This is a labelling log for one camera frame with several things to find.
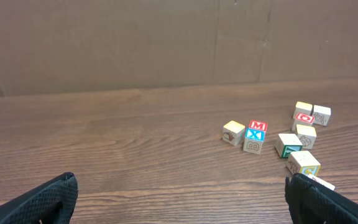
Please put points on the red M letter block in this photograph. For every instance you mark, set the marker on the red M letter block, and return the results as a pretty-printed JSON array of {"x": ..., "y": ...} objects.
[{"x": 258, "y": 125}]

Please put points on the red Y leaf block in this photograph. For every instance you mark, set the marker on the red Y leaf block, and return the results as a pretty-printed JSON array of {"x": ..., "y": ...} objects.
[{"x": 322, "y": 182}]

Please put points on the yellow top squirrel block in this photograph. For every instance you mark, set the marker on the yellow top squirrel block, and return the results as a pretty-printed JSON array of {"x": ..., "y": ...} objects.
[{"x": 233, "y": 133}]

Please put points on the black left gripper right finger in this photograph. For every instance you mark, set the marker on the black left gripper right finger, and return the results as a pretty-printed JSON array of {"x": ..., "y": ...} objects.
[{"x": 310, "y": 202}]

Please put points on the red framed symbol block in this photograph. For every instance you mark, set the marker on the red framed symbol block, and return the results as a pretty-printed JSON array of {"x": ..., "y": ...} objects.
[{"x": 302, "y": 119}]

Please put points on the cardboard back panel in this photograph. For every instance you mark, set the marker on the cardboard back panel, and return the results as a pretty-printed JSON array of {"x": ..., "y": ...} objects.
[{"x": 75, "y": 46}]

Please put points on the yellow top turtle block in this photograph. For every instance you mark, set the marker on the yellow top turtle block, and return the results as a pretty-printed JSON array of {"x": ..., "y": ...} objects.
[{"x": 307, "y": 135}]

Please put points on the yellow top far block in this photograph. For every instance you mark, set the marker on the yellow top far block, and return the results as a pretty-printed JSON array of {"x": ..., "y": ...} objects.
[{"x": 302, "y": 107}]

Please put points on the plain wood picture block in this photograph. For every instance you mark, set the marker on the plain wood picture block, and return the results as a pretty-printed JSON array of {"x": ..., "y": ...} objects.
[{"x": 321, "y": 115}]

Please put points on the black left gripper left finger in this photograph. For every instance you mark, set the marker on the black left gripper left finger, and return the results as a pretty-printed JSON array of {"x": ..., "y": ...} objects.
[{"x": 52, "y": 202}]

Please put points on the green letter wood block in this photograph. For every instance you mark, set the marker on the green letter wood block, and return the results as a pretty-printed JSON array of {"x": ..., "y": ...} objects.
[{"x": 287, "y": 143}]

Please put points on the blue X letter block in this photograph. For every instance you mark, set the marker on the blue X letter block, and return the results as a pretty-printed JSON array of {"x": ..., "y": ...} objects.
[{"x": 253, "y": 141}]

